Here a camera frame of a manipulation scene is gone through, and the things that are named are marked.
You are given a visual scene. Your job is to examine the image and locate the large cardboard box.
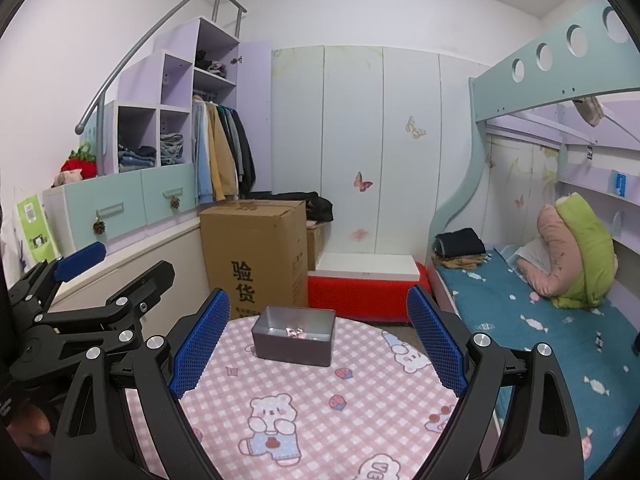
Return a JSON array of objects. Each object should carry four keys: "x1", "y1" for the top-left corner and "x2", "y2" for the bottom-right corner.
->
[{"x1": 199, "y1": 200, "x2": 309, "y2": 321}]

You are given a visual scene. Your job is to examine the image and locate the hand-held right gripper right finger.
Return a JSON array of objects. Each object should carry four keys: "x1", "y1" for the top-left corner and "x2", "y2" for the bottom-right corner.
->
[{"x1": 406, "y1": 284, "x2": 586, "y2": 480}]

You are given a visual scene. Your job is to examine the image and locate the grey metal handrail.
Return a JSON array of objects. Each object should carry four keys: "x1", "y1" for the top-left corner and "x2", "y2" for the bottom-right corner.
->
[{"x1": 75, "y1": 0, "x2": 248, "y2": 176}]

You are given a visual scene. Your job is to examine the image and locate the pink pillow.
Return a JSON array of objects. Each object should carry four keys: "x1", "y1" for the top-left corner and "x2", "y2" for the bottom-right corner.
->
[{"x1": 515, "y1": 205, "x2": 583, "y2": 298}]

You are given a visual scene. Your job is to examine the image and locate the grey and black clothes heap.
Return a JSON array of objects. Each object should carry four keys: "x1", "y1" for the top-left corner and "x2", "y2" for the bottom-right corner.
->
[{"x1": 195, "y1": 49, "x2": 237, "y2": 80}]

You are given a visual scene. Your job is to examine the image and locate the light blue hanging shirt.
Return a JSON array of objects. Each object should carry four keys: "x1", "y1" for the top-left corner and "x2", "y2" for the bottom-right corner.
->
[{"x1": 192, "y1": 100, "x2": 216, "y2": 206}]

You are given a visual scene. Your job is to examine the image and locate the blue patterned bed sheet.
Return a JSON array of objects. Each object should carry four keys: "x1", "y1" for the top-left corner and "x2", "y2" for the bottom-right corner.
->
[{"x1": 432, "y1": 245, "x2": 640, "y2": 478}]

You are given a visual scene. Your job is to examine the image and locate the teal drawer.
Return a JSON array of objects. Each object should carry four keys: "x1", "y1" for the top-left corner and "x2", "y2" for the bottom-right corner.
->
[
  {"x1": 141, "y1": 162, "x2": 197, "y2": 228},
  {"x1": 62, "y1": 172, "x2": 148, "y2": 256}
]

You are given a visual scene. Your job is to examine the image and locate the person's left hand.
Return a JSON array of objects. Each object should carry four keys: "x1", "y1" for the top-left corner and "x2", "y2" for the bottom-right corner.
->
[{"x1": 6, "y1": 401, "x2": 51, "y2": 450}]

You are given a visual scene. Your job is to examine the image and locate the strawberry plush toy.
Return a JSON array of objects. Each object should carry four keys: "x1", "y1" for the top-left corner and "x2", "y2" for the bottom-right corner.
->
[{"x1": 54, "y1": 142, "x2": 97, "y2": 187}]

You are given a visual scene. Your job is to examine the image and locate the grey tin box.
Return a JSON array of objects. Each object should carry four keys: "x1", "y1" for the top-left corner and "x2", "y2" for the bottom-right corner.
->
[{"x1": 251, "y1": 306, "x2": 337, "y2": 368}]

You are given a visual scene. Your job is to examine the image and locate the mustard hanging jacket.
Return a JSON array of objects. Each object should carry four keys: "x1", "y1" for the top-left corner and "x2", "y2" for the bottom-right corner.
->
[{"x1": 205, "y1": 102, "x2": 240, "y2": 202}]

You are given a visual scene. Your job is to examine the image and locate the purple stepped shelf unit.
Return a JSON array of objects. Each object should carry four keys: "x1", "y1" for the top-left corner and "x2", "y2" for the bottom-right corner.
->
[{"x1": 82, "y1": 16, "x2": 273, "y2": 196}]

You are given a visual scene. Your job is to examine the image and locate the folded black clothes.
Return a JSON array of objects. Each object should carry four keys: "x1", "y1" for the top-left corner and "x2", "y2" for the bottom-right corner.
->
[{"x1": 432, "y1": 228, "x2": 487, "y2": 257}]

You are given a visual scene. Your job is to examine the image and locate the green blanket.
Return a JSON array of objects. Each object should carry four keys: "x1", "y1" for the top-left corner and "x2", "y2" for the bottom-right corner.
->
[{"x1": 550, "y1": 194, "x2": 618, "y2": 310}]

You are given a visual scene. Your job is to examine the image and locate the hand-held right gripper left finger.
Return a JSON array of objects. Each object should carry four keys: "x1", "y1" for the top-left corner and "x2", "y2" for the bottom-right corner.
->
[{"x1": 50, "y1": 287, "x2": 231, "y2": 480}]

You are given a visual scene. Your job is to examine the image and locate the folded light jeans stack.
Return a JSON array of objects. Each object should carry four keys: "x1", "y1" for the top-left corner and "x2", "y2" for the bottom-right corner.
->
[{"x1": 159, "y1": 132, "x2": 185, "y2": 166}]

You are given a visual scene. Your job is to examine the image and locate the white board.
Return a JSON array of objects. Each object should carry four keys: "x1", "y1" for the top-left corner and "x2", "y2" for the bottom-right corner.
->
[{"x1": 315, "y1": 252, "x2": 421, "y2": 281}]

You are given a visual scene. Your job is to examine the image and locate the red bench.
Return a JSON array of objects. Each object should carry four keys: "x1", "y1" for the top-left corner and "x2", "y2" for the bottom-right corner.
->
[{"x1": 307, "y1": 262, "x2": 435, "y2": 323}]

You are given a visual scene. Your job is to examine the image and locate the pink checked tablecloth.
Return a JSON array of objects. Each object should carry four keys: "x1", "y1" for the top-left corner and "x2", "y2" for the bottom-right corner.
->
[{"x1": 124, "y1": 316, "x2": 458, "y2": 480}]

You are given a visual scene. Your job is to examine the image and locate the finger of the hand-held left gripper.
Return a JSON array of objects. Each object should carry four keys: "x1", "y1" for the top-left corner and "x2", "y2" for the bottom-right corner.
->
[
  {"x1": 37, "y1": 260, "x2": 176, "y2": 359},
  {"x1": 7, "y1": 241, "x2": 107, "y2": 325}
]

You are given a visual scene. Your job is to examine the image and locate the white wardrobe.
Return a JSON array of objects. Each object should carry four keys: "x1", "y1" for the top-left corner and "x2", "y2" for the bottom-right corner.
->
[{"x1": 270, "y1": 45, "x2": 493, "y2": 261}]

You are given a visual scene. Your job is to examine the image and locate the small cardboard box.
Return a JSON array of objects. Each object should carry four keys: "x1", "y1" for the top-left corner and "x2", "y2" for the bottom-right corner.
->
[{"x1": 306, "y1": 222, "x2": 326, "y2": 271}]

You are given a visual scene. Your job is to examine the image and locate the white pillow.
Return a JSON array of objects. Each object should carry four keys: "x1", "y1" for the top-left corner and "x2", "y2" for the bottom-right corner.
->
[{"x1": 507, "y1": 239, "x2": 543, "y2": 268}]

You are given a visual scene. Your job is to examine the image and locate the beige cloth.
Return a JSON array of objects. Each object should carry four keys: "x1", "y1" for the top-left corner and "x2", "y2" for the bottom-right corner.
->
[{"x1": 572, "y1": 95, "x2": 606, "y2": 128}]

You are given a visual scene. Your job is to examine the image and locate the folded dark jeans stack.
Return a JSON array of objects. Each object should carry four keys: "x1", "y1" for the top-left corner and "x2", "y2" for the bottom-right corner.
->
[{"x1": 118, "y1": 145, "x2": 157, "y2": 170}]

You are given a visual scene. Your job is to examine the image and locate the green paper bag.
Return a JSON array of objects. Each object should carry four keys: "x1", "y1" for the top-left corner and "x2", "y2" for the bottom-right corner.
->
[{"x1": 15, "y1": 194, "x2": 63, "y2": 267}]

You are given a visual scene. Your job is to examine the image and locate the white lower cabinet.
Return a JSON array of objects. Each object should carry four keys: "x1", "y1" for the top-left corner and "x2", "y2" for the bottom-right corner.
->
[{"x1": 47, "y1": 220, "x2": 211, "y2": 316}]

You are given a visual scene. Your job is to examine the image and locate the teal bunk bed frame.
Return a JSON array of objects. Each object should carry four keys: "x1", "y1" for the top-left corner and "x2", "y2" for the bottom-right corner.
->
[{"x1": 430, "y1": 2, "x2": 640, "y2": 480}]

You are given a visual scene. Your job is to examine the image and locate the dark hanging jackets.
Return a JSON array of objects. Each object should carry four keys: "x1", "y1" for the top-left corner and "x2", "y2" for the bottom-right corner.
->
[{"x1": 225, "y1": 105, "x2": 257, "y2": 196}]

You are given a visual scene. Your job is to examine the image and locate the folded tan clothes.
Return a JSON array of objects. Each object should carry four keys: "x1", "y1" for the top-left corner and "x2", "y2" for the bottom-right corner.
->
[{"x1": 432, "y1": 252, "x2": 491, "y2": 271}]

